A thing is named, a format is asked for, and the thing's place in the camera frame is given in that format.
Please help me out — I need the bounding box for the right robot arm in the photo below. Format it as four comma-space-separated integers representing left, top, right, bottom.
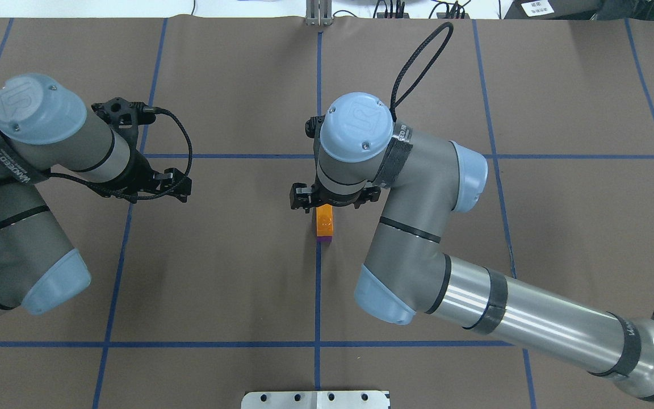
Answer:
317, 20, 654, 408

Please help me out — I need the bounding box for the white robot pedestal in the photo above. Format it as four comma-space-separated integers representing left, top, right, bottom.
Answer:
241, 389, 391, 408

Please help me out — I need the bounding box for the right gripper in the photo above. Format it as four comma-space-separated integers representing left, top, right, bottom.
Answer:
290, 115, 382, 213

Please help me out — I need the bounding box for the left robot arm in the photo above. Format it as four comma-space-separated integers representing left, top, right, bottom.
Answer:
0, 73, 193, 316

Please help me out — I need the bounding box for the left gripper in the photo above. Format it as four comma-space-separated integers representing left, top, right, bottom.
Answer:
91, 98, 192, 203

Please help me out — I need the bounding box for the aluminium frame post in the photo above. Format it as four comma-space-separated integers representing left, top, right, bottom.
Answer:
304, 0, 334, 27

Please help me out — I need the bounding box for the orange trapezoid block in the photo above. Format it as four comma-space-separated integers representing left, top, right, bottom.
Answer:
316, 204, 334, 239

